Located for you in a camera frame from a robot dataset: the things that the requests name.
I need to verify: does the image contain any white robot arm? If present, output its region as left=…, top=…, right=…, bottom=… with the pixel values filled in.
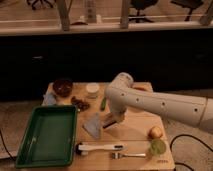
left=104, top=72, right=213, bottom=134

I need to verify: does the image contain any green plastic tray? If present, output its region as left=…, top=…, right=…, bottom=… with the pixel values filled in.
left=15, top=105, right=77, bottom=168

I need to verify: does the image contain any green cucumber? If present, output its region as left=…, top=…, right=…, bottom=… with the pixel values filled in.
left=100, top=97, right=107, bottom=111

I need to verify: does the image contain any grey triangular cloth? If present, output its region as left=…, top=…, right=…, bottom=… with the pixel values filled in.
left=83, top=113, right=101, bottom=139

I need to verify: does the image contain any brown grape bunch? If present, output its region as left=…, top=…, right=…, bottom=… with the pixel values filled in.
left=71, top=96, right=90, bottom=111

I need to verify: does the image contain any silver fork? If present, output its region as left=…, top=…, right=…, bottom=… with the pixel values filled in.
left=111, top=153, right=146, bottom=159

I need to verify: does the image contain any orange bowl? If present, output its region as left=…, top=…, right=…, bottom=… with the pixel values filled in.
left=133, top=86, right=148, bottom=91

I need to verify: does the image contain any red yellow apple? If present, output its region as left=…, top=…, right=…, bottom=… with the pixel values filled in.
left=148, top=126, right=163, bottom=139

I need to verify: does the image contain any green lidded cup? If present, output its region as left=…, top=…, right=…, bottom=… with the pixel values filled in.
left=147, top=139, right=167, bottom=160

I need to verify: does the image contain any dark red bowl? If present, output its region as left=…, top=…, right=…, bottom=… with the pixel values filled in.
left=53, top=78, right=73, bottom=97

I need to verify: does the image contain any light blue cloth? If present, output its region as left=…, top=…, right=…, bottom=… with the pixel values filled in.
left=43, top=93, right=56, bottom=106

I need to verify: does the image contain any office chair middle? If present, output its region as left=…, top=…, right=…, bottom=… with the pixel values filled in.
left=129, top=0, right=158, bottom=23

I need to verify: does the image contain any office chair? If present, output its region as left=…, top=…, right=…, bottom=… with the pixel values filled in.
left=171, top=0, right=204, bottom=21
left=26, top=0, right=54, bottom=11
left=129, top=0, right=158, bottom=23

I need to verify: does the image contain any office chair right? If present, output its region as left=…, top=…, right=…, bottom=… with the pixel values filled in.
left=171, top=0, right=204, bottom=21

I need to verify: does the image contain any office chair left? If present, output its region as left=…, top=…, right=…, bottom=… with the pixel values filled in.
left=26, top=0, right=54, bottom=11

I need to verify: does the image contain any white handled brush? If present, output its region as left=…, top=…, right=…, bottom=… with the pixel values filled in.
left=75, top=143, right=124, bottom=155

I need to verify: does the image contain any black floor cable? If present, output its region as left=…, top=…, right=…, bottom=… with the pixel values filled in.
left=169, top=133, right=213, bottom=171

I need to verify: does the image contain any black cable left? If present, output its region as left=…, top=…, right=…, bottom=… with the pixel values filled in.
left=0, top=129, right=16, bottom=163

